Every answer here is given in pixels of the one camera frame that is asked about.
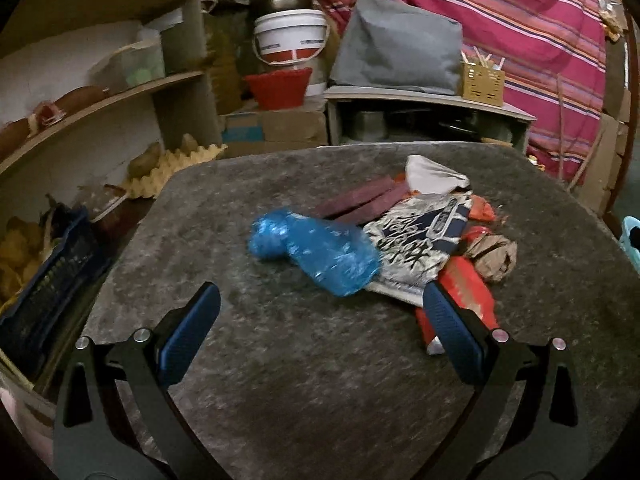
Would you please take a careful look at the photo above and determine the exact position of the white plastic bucket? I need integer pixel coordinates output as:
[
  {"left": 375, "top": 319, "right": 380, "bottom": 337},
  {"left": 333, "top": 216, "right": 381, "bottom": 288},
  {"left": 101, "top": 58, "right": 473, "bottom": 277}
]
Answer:
[{"left": 252, "top": 9, "right": 331, "bottom": 98}]

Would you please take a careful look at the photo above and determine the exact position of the brown paper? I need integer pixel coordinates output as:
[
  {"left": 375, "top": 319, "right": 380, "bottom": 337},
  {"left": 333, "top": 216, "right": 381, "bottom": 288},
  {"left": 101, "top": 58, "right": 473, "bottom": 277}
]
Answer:
[{"left": 470, "top": 234, "right": 518, "bottom": 286}]

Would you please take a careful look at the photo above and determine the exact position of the wooden shelf unit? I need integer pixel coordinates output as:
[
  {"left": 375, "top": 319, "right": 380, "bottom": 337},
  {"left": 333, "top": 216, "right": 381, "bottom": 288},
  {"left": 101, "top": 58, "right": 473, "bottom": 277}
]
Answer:
[{"left": 0, "top": 0, "right": 223, "bottom": 401}]

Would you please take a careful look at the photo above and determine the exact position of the large potato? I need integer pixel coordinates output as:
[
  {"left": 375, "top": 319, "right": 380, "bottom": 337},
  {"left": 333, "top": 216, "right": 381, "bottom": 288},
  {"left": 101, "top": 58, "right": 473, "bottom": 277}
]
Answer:
[{"left": 127, "top": 141, "right": 163, "bottom": 178}]

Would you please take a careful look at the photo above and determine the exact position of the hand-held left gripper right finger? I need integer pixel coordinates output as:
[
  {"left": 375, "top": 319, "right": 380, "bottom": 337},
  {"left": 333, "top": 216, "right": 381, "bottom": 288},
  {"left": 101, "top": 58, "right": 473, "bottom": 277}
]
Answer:
[{"left": 421, "top": 279, "right": 591, "bottom": 480}]

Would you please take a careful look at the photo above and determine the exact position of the bundle of wooden sticks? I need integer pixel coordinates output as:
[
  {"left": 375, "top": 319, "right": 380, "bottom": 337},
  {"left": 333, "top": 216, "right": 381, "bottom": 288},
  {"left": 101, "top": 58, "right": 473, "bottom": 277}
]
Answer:
[{"left": 462, "top": 45, "right": 506, "bottom": 68}]

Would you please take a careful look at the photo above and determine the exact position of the red woven basket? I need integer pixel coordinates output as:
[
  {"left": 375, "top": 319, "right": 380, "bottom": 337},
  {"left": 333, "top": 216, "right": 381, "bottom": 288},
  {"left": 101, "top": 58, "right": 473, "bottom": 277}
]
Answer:
[{"left": 244, "top": 67, "right": 313, "bottom": 111}]

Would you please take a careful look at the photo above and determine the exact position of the steel pot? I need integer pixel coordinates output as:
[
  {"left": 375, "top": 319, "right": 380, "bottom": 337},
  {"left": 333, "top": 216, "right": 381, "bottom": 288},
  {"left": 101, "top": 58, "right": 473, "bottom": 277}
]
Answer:
[{"left": 350, "top": 110, "right": 391, "bottom": 143}]

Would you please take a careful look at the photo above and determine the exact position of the orange plastic wrapper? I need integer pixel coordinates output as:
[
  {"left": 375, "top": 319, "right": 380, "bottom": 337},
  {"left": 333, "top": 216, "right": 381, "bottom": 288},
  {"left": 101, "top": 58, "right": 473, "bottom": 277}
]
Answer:
[{"left": 395, "top": 172, "right": 498, "bottom": 223}]

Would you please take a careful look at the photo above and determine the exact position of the blue plastic crate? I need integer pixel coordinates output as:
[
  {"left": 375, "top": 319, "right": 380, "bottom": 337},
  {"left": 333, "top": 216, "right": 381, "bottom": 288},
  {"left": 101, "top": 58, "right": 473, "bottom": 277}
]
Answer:
[{"left": 0, "top": 205, "right": 113, "bottom": 376}]

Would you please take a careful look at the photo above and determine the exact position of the cardboard box with blue label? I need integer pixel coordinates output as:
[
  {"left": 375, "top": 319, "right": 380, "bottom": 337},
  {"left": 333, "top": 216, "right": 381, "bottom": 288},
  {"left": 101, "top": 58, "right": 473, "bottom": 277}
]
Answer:
[{"left": 220, "top": 110, "right": 328, "bottom": 146}]

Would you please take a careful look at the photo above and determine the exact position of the plain cardboard box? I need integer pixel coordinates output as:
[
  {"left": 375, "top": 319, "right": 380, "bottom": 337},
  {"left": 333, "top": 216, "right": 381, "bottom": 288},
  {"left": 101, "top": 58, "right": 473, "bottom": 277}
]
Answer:
[{"left": 220, "top": 140, "right": 328, "bottom": 159}]

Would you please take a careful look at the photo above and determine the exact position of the white folded cloth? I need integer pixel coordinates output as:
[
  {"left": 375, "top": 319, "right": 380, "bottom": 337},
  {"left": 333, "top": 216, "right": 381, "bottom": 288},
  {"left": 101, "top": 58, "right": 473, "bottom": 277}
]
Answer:
[{"left": 404, "top": 155, "right": 471, "bottom": 196}]

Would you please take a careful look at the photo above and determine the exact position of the grey cushion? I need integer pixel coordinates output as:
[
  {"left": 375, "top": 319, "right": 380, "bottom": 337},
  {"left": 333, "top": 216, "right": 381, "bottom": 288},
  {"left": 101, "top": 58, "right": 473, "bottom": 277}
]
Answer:
[{"left": 330, "top": 0, "right": 465, "bottom": 96}]

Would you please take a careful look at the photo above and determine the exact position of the teal plastic basket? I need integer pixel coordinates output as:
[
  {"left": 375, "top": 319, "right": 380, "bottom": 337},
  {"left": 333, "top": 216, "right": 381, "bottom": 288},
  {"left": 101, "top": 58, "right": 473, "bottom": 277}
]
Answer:
[{"left": 620, "top": 216, "right": 640, "bottom": 273}]

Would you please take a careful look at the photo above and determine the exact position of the blue plastic bag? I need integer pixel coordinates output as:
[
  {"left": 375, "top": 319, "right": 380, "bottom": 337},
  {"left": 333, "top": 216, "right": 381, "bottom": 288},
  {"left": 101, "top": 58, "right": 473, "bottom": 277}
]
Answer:
[{"left": 247, "top": 206, "right": 382, "bottom": 298}]

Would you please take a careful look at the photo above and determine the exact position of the yellow oil bottle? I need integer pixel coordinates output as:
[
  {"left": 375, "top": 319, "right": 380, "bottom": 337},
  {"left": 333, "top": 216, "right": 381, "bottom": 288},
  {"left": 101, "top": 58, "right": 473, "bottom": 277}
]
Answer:
[{"left": 202, "top": 10, "right": 246, "bottom": 116}]

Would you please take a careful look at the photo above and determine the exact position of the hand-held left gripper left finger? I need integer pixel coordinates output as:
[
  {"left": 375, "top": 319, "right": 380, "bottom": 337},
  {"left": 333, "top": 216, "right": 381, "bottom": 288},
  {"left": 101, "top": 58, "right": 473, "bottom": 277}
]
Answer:
[{"left": 52, "top": 281, "right": 236, "bottom": 480}]

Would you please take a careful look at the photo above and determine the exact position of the clear plastic container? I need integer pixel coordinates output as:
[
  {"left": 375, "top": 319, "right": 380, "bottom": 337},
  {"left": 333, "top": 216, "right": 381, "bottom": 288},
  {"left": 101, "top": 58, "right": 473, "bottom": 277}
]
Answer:
[{"left": 92, "top": 37, "right": 166, "bottom": 91}]

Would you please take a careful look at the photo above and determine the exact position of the maroon scouring pad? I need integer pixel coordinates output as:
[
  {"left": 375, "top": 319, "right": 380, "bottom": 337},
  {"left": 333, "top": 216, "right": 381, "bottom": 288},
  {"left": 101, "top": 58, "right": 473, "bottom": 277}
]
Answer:
[{"left": 315, "top": 172, "right": 412, "bottom": 227}]

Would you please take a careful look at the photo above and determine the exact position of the yellow egg tray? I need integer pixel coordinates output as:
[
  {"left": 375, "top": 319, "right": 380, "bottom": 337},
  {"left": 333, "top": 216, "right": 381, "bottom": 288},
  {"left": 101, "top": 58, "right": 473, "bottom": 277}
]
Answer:
[{"left": 122, "top": 142, "right": 228, "bottom": 200}]

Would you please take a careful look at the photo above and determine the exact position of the red printed plastic packet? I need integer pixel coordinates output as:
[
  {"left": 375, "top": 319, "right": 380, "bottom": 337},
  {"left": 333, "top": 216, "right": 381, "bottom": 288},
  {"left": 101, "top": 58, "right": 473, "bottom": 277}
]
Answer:
[{"left": 415, "top": 225, "right": 501, "bottom": 356}]

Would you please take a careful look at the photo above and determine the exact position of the pink striped blanket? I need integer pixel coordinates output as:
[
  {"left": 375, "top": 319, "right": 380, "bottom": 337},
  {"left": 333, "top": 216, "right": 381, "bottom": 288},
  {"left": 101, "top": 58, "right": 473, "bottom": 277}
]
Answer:
[{"left": 300, "top": 0, "right": 608, "bottom": 186}]

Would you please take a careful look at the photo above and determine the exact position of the white blue patterned snack packet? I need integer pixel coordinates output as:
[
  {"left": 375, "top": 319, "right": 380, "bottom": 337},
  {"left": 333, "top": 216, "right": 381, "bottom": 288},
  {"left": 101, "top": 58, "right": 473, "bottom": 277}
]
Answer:
[{"left": 362, "top": 194, "right": 473, "bottom": 306}]

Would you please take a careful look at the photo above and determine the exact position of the pile of yellow produce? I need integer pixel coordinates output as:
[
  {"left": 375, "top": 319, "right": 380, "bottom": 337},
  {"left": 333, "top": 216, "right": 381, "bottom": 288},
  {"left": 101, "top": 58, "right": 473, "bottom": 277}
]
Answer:
[{"left": 0, "top": 215, "right": 51, "bottom": 306}]

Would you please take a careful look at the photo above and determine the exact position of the dark pan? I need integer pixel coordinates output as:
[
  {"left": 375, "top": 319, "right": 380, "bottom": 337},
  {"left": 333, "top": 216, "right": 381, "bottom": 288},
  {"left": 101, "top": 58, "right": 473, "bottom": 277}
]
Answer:
[{"left": 390, "top": 110, "right": 481, "bottom": 141}]

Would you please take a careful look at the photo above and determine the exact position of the stack of cardboard boxes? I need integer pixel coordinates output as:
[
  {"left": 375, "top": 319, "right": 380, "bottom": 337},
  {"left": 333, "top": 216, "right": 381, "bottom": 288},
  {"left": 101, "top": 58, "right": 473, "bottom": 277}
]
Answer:
[{"left": 570, "top": 75, "right": 632, "bottom": 216}]

